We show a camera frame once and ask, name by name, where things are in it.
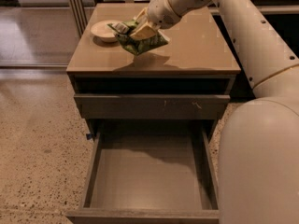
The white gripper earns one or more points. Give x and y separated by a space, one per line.
159 10

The green jalapeno chip bag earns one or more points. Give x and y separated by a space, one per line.
122 30

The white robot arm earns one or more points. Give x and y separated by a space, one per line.
258 165

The grey drawer cabinet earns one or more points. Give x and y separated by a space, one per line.
196 61

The closed grey top drawer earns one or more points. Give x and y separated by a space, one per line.
151 106

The open grey middle drawer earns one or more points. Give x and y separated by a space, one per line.
149 172

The white bowl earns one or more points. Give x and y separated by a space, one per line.
102 31

